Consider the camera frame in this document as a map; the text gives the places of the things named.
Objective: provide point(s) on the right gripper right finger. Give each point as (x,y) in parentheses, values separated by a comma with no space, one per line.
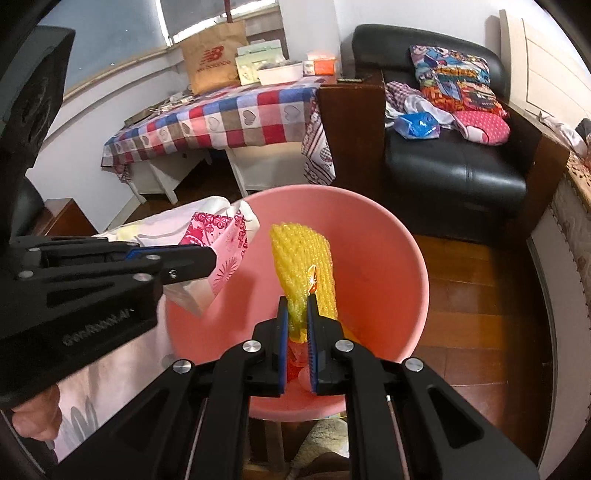
(405,421)

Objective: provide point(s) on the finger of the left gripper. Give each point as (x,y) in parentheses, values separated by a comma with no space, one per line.
(53,252)
(179,263)

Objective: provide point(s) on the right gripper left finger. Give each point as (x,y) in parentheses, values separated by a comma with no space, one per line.
(190,422)

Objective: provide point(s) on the pink floral paper bag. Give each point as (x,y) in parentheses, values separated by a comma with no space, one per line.
(225,233)

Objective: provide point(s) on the yellow foam net sleeve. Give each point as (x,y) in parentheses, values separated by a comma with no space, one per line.
(302,258)

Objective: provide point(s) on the pink plastic trash bucket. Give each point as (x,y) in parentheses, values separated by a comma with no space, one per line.
(381,279)

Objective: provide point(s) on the left hand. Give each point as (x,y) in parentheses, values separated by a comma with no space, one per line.
(40,417)

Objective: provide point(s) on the brown wooden low cabinet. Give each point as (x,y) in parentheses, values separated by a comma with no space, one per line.
(62,217)

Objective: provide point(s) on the black leather chair left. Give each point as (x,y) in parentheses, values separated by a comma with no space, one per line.
(28,208)

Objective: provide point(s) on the floral white table cloth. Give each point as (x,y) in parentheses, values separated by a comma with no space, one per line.
(93,395)

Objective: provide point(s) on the white bench table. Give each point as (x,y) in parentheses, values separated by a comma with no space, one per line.
(239,170)

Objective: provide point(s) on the checkered heart tablecloth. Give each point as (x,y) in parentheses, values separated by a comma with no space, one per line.
(233,117)

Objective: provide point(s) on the brown New Balance paper bag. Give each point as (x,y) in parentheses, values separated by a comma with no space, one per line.
(209,57)

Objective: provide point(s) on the white rectangular box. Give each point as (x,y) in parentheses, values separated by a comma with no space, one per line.
(280,73)

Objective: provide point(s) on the pale green cardboard box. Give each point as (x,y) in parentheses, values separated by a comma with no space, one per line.
(251,57)

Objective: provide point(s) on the dark wooden side cabinet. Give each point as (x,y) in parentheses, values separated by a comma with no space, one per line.
(353,116)

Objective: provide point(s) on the black leather armchair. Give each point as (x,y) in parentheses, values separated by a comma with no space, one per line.
(450,187)

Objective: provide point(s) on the orange box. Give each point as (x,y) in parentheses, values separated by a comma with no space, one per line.
(320,64)

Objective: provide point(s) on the blue plastic bag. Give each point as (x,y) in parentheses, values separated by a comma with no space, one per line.
(417,126)

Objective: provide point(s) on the pink dotted cushion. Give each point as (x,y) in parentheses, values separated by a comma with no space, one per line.
(482,127)

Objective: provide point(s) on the colourful patchwork pillow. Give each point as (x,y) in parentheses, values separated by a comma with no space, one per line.
(455,81)

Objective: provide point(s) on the white wooden headboard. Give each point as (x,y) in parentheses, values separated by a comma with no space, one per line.
(547,74)

